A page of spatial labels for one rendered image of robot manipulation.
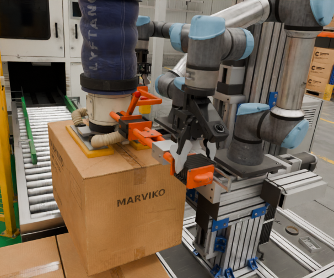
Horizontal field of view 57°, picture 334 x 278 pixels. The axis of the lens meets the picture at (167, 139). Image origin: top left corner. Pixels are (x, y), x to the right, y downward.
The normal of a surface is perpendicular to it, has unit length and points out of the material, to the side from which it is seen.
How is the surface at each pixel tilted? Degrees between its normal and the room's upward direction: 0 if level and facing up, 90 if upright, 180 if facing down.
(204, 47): 90
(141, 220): 89
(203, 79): 90
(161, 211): 89
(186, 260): 0
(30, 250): 0
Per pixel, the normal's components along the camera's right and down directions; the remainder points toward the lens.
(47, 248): 0.07, -0.93
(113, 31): 0.22, -0.01
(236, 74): 0.49, 0.35
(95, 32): -0.21, -0.01
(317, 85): -0.87, 0.13
